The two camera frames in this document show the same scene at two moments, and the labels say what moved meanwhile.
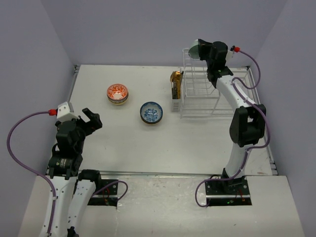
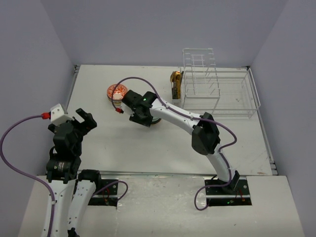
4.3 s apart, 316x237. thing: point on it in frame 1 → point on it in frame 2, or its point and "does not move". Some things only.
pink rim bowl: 117,92 does not move
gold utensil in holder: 176,82 does not move
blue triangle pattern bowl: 118,101 does not move
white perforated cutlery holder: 176,104 does not move
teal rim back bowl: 193,51 → 155,119
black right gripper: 204,46 → 135,118
